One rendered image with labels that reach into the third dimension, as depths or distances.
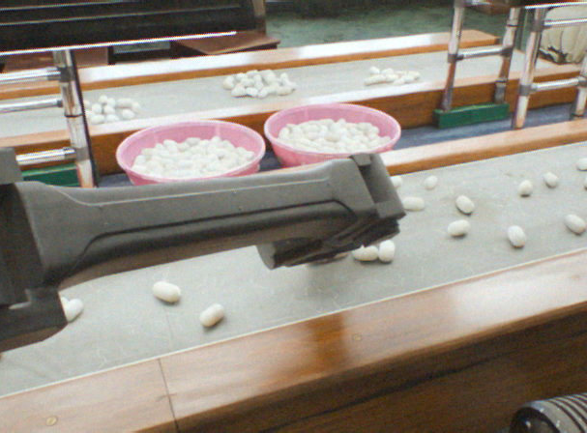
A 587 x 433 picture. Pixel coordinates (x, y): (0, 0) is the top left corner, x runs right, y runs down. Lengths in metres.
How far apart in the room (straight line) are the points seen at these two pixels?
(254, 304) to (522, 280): 0.33
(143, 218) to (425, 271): 0.51
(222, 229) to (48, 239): 0.12
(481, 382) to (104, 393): 0.42
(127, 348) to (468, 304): 0.39
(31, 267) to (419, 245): 0.61
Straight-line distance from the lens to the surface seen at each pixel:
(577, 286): 0.81
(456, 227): 0.89
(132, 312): 0.75
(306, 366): 0.62
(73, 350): 0.72
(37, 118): 1.41
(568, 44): 3.72
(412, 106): 1.43
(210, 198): 0.42
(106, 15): 0.69
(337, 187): 0.52
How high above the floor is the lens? 1.20
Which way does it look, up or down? 30 degrees down
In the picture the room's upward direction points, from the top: straight up
